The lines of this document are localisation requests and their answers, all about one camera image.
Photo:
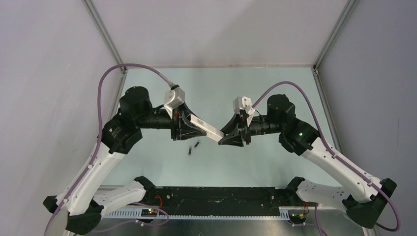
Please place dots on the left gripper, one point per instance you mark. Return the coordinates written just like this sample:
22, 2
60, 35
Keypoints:
180, 127

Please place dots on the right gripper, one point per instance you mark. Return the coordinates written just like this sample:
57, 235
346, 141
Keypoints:
236, 138

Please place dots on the white remote control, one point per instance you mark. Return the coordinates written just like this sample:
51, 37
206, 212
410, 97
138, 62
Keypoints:
211, 132

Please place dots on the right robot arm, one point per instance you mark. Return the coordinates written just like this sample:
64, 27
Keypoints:
360, 195

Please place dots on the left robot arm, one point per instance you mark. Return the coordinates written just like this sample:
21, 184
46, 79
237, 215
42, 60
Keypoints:
79, 209

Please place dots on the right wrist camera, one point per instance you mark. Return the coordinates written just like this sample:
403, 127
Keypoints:
243, 107

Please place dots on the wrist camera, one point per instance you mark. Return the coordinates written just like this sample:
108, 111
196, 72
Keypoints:
243, 107
173, 99

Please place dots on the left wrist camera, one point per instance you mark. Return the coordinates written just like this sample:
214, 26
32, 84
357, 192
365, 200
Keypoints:
173, 99

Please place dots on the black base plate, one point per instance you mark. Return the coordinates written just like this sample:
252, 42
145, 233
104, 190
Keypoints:
222, 201

